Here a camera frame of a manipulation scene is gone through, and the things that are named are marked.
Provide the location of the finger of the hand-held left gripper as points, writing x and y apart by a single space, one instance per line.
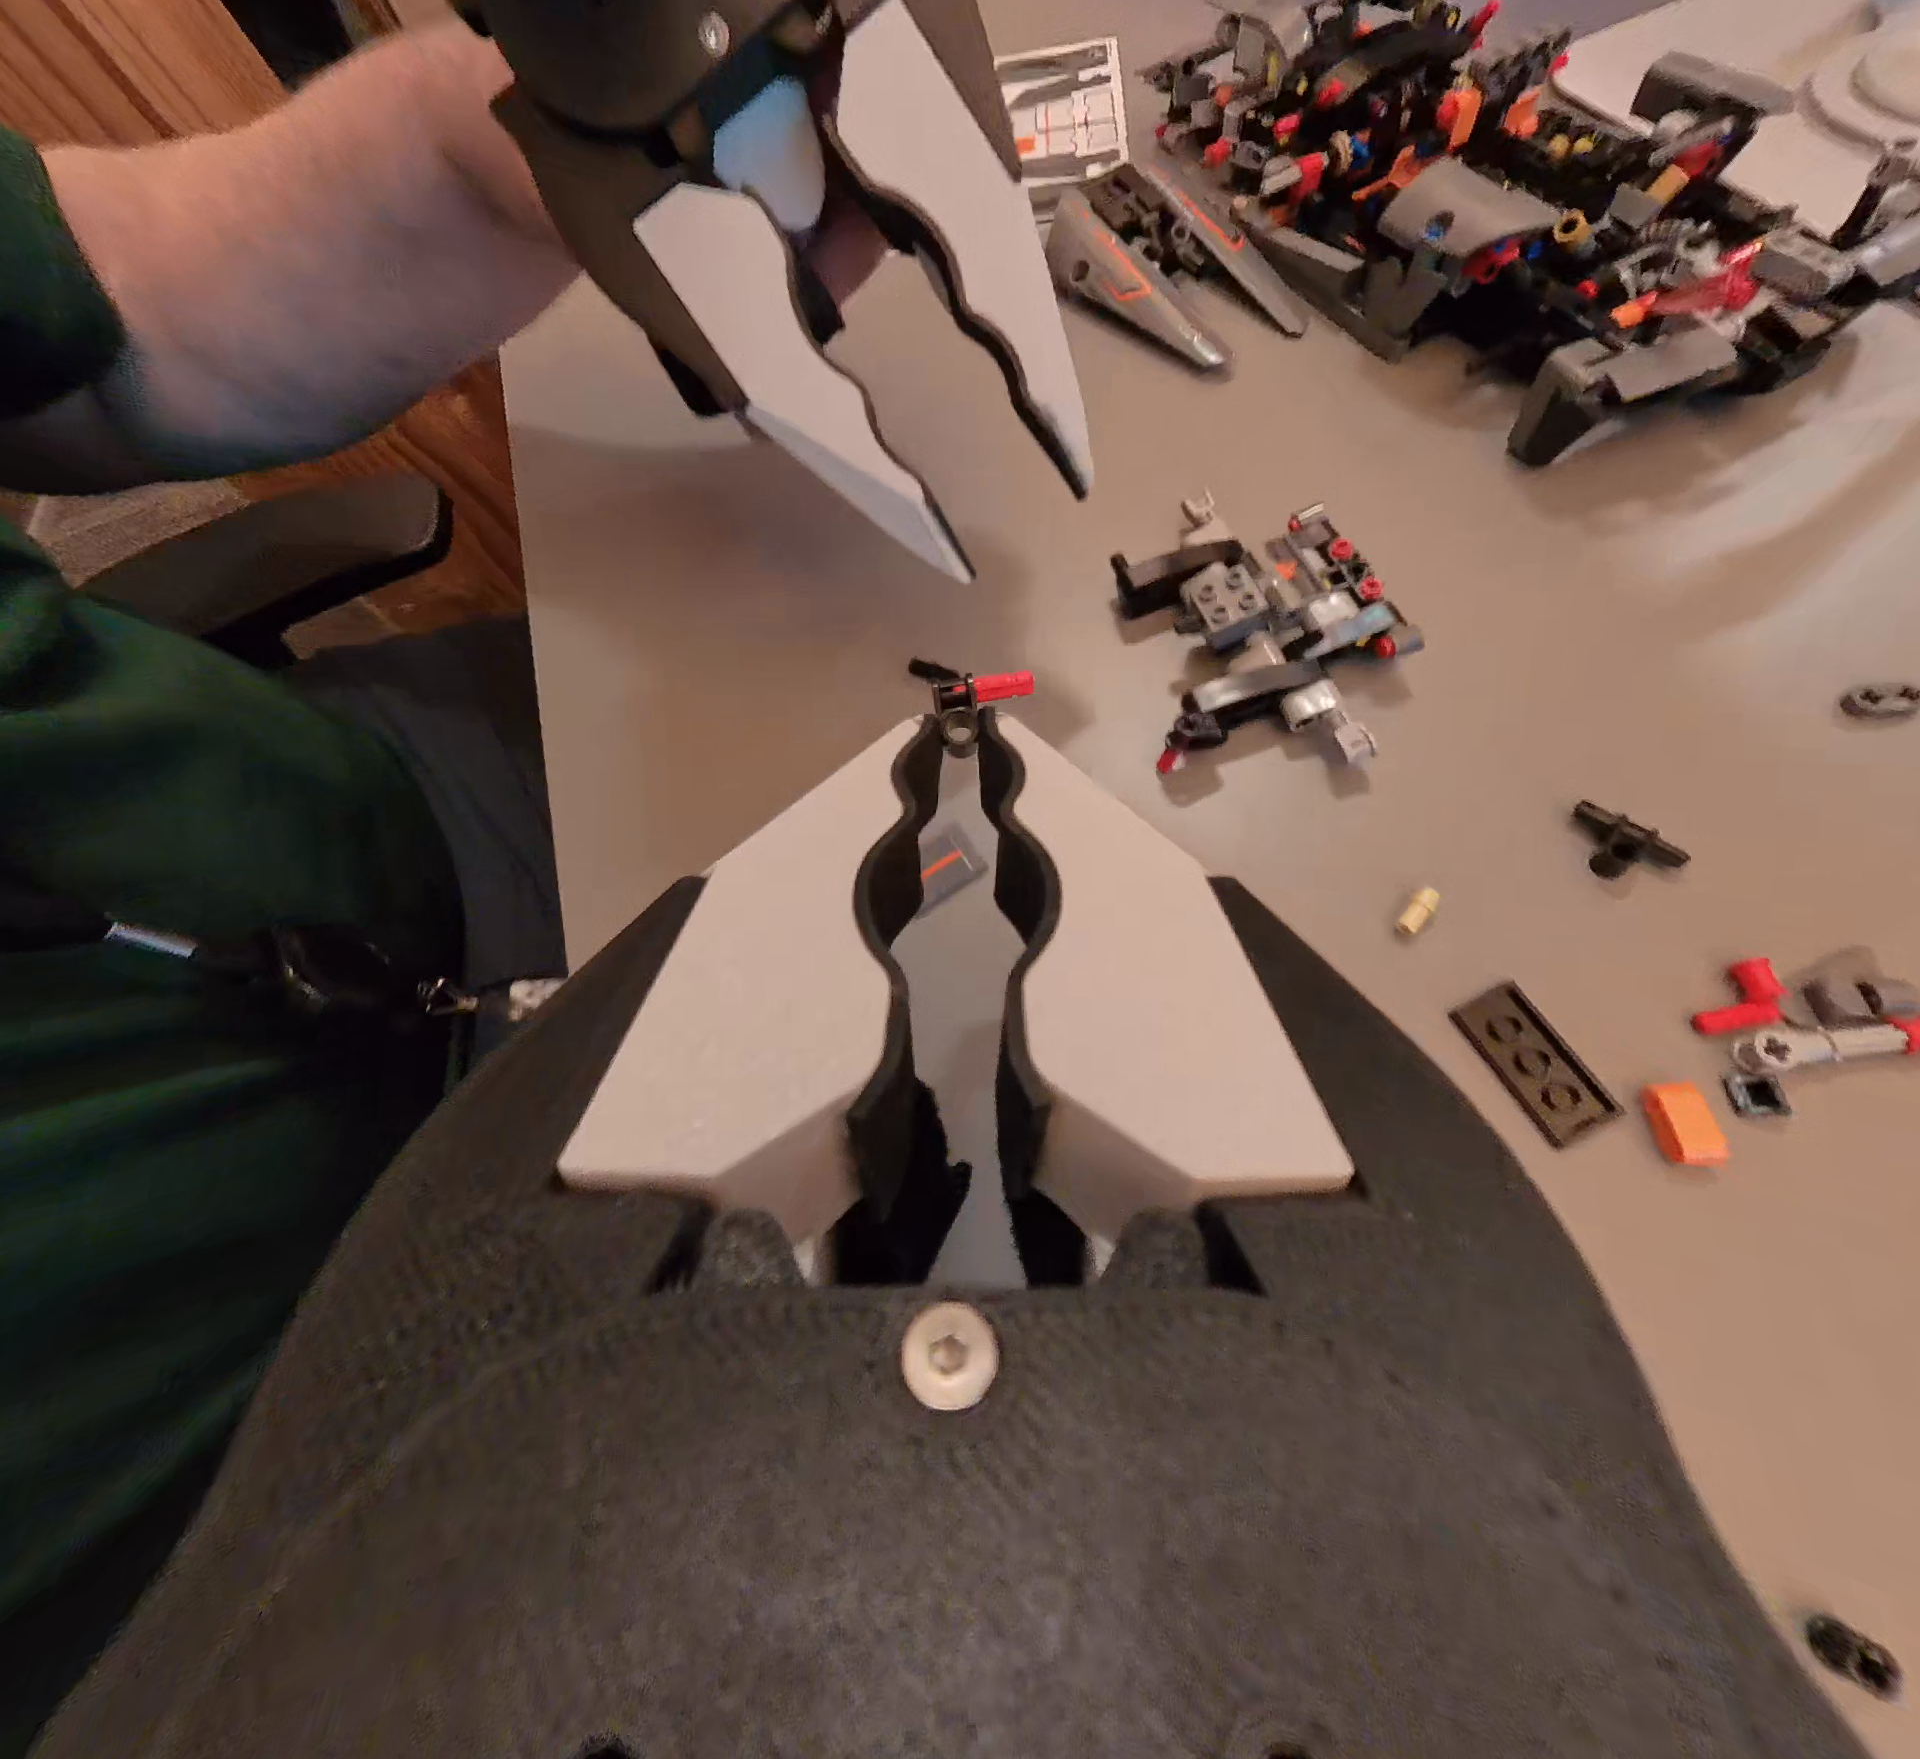
735 320
945 169

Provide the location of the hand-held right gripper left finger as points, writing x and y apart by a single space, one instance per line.
720 1039

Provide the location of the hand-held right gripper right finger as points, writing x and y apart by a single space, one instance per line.
1185 1039

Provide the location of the red lego pin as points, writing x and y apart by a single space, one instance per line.
1003 686

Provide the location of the small black lego piece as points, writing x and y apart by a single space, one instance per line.
961 708

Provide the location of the black grey lego subassembly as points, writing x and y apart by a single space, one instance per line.
1231 597

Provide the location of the lego car chassis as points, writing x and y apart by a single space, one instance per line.
1502 215

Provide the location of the grey lego wing assembly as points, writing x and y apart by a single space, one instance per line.
1141 275

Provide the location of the small beige lego piece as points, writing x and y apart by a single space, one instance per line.
1418 913

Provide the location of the dark lego tile red stripe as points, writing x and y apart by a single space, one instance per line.
953 866

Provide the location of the black lego plate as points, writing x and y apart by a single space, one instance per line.
1534 1062

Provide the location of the black lego pin connector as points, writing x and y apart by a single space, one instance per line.
1628 842

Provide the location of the scattered lego pieces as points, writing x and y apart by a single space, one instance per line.
1688 1126

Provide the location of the grey lego connector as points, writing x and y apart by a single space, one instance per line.
1878 699

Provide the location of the person's left hand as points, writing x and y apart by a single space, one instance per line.
480 199

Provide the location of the white sticker sheet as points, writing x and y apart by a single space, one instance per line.
1066 109

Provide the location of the person's blue jeans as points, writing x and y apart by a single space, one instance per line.
480 769

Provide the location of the black chair armrest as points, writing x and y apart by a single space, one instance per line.
302 545

